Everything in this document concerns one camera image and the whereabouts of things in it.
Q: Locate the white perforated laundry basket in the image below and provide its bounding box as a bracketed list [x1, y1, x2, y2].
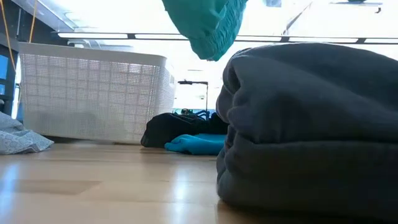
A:
[17, 42, 177, 145]

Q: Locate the black background stand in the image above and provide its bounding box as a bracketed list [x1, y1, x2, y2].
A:
[177, 80, 210, 112]

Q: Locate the yellow cable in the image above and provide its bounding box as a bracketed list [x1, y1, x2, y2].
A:
[28, 0, 38, 44]
[0, 0, 17, 72]

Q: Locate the teal knit garment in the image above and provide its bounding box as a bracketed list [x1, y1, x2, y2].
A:
[161, 0, 249, 62]

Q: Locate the black aluminium frame post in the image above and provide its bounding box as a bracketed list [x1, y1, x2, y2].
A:
[0, 32, 20, 116]

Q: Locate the black ribbed garment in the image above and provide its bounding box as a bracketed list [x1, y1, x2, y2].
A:
[140, 112, 229, 149]

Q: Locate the bright blue garment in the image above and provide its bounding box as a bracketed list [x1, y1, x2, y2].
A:
[164, 133, 227, 156]

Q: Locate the light grey patterned cloth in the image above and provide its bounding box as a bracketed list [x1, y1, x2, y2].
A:
[0, 111, 55, 156]

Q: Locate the dark grey folded fleece garment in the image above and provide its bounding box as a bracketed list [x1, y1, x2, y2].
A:
[215, 42, 398, 220]

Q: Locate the black overhead frame bar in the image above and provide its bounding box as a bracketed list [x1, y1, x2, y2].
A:
[55, 31, 398, 45]

